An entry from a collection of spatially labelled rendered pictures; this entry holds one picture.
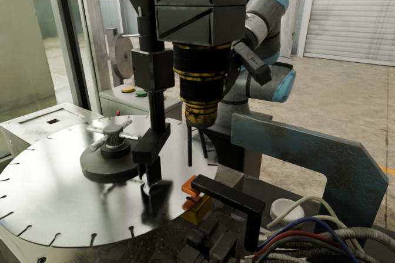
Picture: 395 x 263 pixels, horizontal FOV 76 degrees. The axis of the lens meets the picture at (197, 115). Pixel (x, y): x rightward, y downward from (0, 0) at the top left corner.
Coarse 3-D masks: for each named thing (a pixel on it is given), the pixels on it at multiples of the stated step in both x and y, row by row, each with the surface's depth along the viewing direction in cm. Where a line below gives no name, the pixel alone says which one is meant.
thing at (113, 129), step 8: (128, 120) 42; (88, 128) 40; (96, 128) 40; (104, 128) 39; (112, 128) 39; (120, 128) 39; (104, 136) 37; (112, 136) 38; (120, 136) 39; (128, 136) 38; (136, 136) 38; (96, 144) 36; (112, 144) 39; (120, 144) 39
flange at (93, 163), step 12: (132, 144) 43; (84, 156) 40; (96, 156) 40; (108, 156) 39; (120, 156) 39; (84, 168) 37; (96, 168) 37; (108, 168) 37; (120, 168) 37; (132, 168) 37
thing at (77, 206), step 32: (128, 128) 51; (192, 128) 51; (32, 160) 40; (64, 160) 40; (160, 160) 40; (192, 160) 40; (0, 192) 34; (32, 192) 34; (64, 192) 34; (96, 192) 34; (128, 192) 34; (160, 192) 34; (32, 224) 29; (64, 224) 29; (96, 224) 29; (128, 224) 29; (160, 224) 29
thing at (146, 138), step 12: (156, 96) 34; (156, 108) 34; (156, 120) 35; (156, 132) 36; (168, 132) 38; (144, 144) 32; (156, 144) 33; (132, 156) 32; (144, 156) 31; (156, 156) 33; (144, 168) 35; (156, 168) 34; (156, 180) 34
